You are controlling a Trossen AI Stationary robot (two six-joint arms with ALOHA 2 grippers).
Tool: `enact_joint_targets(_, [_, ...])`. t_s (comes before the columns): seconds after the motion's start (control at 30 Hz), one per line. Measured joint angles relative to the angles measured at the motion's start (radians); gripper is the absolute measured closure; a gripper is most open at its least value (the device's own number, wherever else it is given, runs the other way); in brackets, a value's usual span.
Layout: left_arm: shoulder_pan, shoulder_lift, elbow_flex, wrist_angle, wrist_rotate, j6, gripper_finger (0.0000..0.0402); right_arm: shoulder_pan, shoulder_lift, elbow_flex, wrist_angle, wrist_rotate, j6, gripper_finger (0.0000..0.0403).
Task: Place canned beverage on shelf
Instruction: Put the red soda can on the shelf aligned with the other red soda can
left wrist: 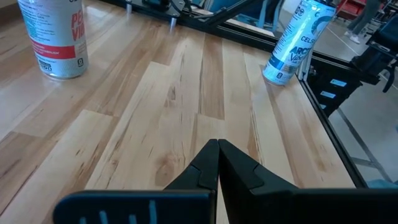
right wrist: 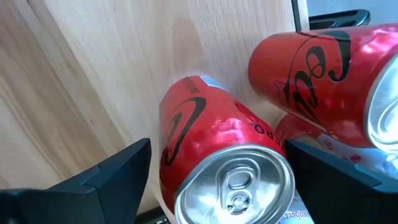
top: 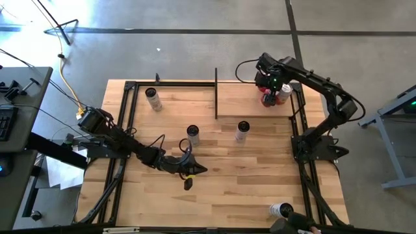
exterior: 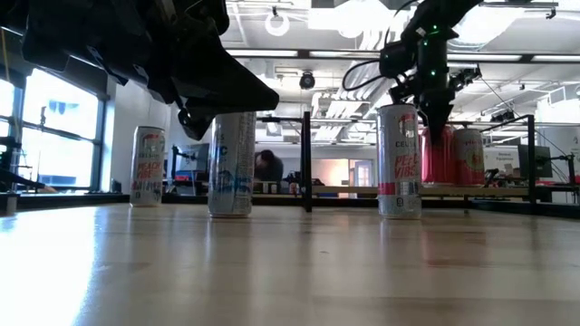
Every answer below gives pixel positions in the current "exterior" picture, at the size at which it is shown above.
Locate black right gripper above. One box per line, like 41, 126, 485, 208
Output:
388, 74, 457, 146

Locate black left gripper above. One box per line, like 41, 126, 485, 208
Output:
97, 0, 280, 141

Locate red zero sugar soda can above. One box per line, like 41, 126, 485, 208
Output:
420, 125, 457, 186

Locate pink white raspberry lime can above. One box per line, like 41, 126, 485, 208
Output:
454, 128, 486, 187

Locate white Celsius Peach Vibe can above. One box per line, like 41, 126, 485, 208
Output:
376, 102, 423, 221
129, 125, 166, 208

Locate white Celsius Arctic Vibe can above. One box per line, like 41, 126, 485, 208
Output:
207, 110, 257, 219

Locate wooden shelf board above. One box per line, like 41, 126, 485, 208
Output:
311, 184, 531, 198

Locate grey computer monitor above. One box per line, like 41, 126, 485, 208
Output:
183, 143, 211, 173

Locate black monitor stand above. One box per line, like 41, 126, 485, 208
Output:
169, 143, 200, 183

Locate long ceiling light strip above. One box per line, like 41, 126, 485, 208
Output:
446, 53, 523, 62
225, 49, 299, 58
309, 50, 382, 58
531, 54, 580, 63

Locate white printed sign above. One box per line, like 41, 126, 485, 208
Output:
483, 147, 520, 177

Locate person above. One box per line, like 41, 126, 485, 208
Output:
253, 149, 285, 183

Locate slanted white ceiling ducts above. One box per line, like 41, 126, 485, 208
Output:
312, 90, 378, 142

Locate black computer monitor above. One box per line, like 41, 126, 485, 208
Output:
518, 144, 554, 179

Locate black background workbench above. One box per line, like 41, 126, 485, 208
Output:
487, 179, 580, 205

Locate black stand with crossbar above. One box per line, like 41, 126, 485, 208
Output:
535, 152, 579, 205

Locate black tripod stand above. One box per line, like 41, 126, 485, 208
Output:
0, 135, 47, 194

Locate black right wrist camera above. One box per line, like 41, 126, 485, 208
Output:
379, 41, 419, 79

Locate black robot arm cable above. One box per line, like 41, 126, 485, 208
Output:
341, 57, 400, 93

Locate white ceiling ring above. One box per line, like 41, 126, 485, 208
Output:
264, 12, 292, 38

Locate black ceiling dome camera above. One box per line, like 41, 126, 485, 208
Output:
298, 71, 317, 91

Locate black metal shelf frame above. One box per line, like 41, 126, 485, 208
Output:
256, 110, 538, 215

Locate large window with dark frame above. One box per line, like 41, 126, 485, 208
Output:
0, 67, 110, 194

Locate black aluminium table frame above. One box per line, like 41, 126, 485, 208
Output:
0, 192, 580, 221

